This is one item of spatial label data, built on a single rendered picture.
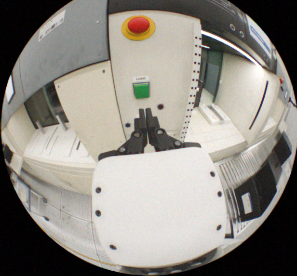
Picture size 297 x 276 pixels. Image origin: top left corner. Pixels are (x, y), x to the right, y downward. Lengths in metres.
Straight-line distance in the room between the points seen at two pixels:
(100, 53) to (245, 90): 0.82
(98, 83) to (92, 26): 0.14
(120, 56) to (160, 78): 0.10
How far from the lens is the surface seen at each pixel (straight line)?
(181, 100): 0.28
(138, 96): 0.24
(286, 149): 1.39
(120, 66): 0.23
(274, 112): 2.22
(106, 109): 0.27
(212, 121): 0.74
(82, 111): 0.30
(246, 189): 0.64
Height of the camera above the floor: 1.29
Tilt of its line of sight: 42 degrees down
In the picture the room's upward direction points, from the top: 2 degrees counter-clockwise
